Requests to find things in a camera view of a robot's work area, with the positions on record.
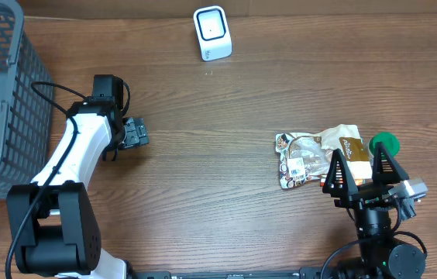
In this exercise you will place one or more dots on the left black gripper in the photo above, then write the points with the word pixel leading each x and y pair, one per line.
pixel 136 134

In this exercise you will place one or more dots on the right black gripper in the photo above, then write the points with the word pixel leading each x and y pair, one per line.
pixel 365 197

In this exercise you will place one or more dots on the green lid jar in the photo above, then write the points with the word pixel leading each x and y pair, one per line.
pixel 390 141

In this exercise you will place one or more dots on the brown snack pouch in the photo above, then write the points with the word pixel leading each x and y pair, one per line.
pixel 306 157

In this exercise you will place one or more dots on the orange small packet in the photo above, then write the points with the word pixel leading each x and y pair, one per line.
pixel 358 182

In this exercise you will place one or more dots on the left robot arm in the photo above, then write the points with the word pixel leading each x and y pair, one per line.
pixel 53 225

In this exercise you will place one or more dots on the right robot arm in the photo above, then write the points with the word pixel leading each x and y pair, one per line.
pixel 381 250

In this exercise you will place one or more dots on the white barcode scanner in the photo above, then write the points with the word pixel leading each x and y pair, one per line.
pixel 213 34

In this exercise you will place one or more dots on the dark grey plastic basket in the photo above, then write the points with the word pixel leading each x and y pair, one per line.
pixel 25 118

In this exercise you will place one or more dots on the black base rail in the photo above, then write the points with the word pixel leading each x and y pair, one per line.
pixel 302 273

